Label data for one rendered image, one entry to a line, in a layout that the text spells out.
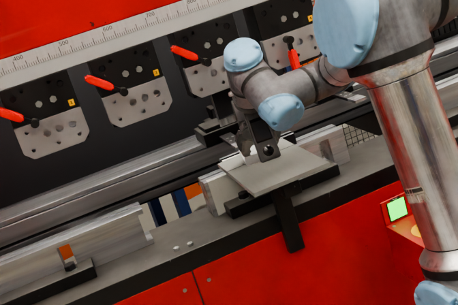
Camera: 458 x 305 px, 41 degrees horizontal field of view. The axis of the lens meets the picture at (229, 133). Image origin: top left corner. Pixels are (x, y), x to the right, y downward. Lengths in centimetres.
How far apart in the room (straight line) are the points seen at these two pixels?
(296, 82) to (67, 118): 53
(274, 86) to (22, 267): 73
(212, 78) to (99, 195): 51
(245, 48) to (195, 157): 64
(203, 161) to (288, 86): 67
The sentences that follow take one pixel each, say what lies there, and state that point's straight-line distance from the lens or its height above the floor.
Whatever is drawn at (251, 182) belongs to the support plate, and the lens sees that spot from 134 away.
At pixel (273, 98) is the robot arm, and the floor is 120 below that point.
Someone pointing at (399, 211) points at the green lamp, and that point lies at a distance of 151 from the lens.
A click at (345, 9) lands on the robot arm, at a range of 78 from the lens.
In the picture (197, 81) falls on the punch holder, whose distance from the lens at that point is 145.
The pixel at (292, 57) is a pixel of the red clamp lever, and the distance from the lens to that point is 148.
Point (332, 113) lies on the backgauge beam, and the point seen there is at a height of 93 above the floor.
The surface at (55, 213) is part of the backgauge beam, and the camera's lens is 176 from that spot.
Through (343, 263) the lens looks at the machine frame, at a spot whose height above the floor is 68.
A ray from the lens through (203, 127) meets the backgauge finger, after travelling 175.
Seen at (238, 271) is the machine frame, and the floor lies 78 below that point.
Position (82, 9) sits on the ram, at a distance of 140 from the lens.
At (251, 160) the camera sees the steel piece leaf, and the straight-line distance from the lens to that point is 145.
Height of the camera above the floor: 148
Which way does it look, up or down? 16 degrees down
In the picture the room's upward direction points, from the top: 17 degrees counter-clockwise
